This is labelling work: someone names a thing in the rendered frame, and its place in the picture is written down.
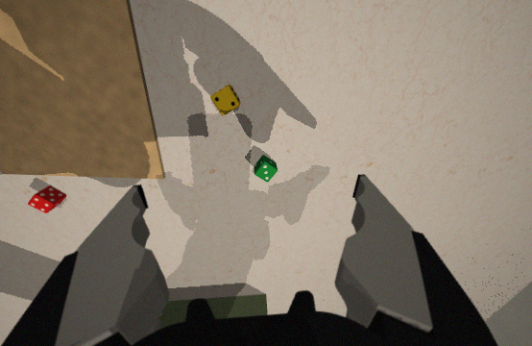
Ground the red die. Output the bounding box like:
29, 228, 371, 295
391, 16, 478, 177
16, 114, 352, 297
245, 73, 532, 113
28, 186, 66, 213

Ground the tan flat mat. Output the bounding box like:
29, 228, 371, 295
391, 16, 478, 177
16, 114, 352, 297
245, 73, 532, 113
0, 0, 165, 179

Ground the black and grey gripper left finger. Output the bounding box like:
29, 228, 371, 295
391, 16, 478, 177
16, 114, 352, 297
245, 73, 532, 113
1, 185, 169, 346

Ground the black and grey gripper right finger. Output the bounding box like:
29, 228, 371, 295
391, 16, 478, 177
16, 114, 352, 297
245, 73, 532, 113
335, 174, 498, 346

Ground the green die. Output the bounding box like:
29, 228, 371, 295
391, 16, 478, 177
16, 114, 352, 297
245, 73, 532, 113
254, 155, 278, 182

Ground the yellow die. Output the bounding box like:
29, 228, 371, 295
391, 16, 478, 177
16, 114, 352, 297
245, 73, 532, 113
210, 85, 241, 115

